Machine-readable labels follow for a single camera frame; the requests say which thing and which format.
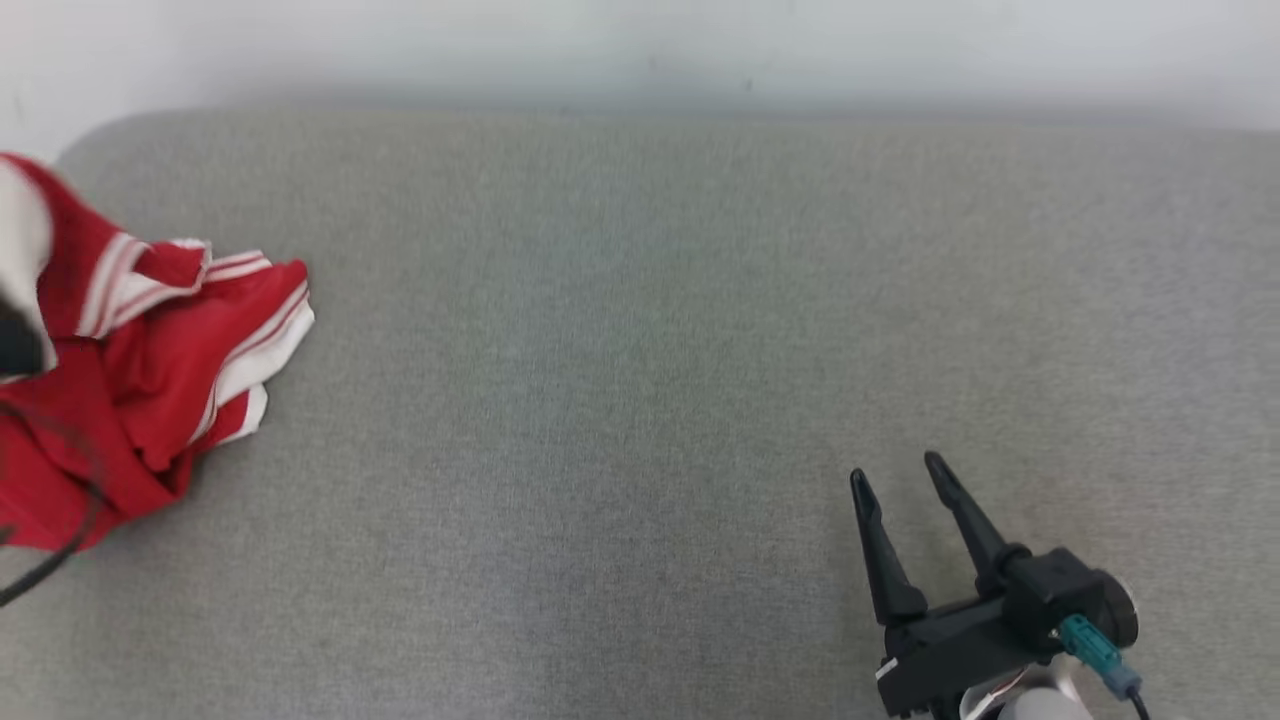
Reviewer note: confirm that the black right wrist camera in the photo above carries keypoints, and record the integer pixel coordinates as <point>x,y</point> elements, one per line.
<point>1050,590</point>

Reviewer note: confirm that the grey fabric sofa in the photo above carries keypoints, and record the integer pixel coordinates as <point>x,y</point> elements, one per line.
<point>650,380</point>

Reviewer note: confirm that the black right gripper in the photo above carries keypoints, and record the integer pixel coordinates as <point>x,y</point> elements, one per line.
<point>950,650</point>

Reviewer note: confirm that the red basketball jersey white sleeves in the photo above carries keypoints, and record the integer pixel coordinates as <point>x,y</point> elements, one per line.
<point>190,340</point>

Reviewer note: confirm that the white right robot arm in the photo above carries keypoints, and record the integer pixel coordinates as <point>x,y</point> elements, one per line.
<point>1040,705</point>

